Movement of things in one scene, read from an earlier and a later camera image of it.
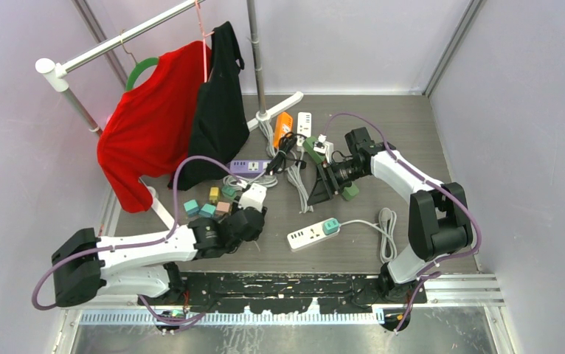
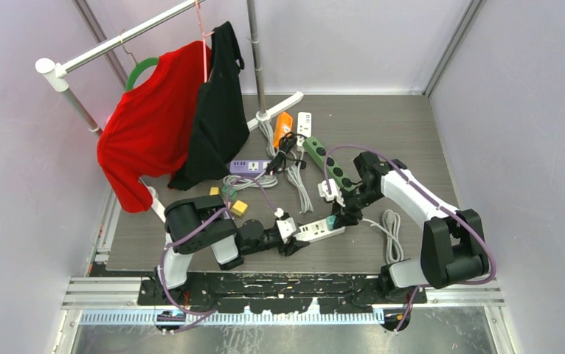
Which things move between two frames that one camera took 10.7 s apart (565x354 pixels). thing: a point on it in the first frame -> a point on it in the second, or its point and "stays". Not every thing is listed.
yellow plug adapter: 214,192 stays
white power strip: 314,233 stays
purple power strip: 251,167 stays
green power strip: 350,191 stays
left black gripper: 235,206 -> 291,245
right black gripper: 327,185 -> 346,215
